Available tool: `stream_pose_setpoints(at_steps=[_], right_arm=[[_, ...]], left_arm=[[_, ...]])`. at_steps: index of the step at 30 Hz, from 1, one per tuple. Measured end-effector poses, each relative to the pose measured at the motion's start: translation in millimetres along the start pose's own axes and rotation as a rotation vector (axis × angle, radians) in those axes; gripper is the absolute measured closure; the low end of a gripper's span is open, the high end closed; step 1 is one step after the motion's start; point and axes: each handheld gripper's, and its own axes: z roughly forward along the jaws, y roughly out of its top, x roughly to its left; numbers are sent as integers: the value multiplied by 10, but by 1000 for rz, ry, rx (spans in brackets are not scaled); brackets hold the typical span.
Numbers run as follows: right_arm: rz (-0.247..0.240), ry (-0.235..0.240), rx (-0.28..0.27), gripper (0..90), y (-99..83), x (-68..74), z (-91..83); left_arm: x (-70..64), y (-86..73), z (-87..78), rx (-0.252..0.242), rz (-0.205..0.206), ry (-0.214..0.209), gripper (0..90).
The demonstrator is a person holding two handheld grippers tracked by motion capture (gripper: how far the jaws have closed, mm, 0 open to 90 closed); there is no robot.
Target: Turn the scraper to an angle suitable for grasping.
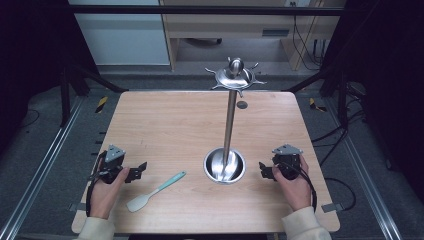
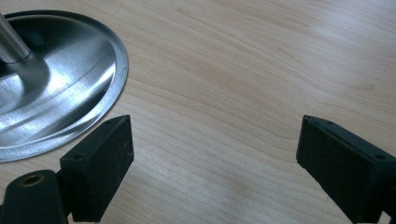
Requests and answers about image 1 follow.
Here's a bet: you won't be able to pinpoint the black floor cables bundle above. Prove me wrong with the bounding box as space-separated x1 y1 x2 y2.
311 99 368 168

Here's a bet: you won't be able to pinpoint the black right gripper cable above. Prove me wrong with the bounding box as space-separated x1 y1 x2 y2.
279 162 318 213

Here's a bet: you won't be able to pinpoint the black looped floor cable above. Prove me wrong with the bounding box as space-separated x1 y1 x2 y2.
323 177 357 212

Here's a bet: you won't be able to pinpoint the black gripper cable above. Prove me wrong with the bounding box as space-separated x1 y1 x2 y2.
279 162 318 213
85 151 108 218

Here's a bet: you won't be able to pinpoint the steel utensil hanging rack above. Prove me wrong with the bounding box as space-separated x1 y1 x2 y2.
203 56 268 185

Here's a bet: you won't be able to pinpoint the black curtain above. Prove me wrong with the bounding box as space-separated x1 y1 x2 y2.
0 0 98 156
328 0 424 196

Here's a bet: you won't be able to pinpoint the black horizontal frame bar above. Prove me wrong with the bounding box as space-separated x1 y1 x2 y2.
65 4 345 17

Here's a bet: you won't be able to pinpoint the teal handled white spatula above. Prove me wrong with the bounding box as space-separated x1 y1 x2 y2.
125 170 188 214

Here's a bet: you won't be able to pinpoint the black metal frame stand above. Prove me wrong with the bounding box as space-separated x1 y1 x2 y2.
283 62 352 130
59 64 130 128

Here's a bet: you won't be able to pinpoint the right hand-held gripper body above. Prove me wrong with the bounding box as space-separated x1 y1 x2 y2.
271 143 305 181

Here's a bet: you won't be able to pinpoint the black hanging desk cables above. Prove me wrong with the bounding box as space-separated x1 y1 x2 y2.
290 1 327 72

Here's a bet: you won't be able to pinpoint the aluminium floor rail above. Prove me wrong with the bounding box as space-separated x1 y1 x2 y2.
0 95 85 240
323 97 405 240

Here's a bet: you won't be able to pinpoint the white cabinet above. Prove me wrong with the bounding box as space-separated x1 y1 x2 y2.
67 0 171 66

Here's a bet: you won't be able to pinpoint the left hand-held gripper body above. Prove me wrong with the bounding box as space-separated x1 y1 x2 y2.
98 144 127 185

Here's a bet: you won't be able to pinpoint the yellow black striped tape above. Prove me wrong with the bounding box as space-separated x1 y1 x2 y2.
307 97 328 114
95 95 110 115

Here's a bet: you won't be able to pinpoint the grey metal table bracket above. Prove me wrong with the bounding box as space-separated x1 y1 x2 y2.
321 202 345 214
67 202 86 213

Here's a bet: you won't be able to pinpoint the person's left hand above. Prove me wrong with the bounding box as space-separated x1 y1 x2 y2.
89 166 131 220

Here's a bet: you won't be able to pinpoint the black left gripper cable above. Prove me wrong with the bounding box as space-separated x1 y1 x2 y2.
85 151 108 218

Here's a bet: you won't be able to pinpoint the person's right hand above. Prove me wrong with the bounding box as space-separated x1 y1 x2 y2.
271 155 313 213

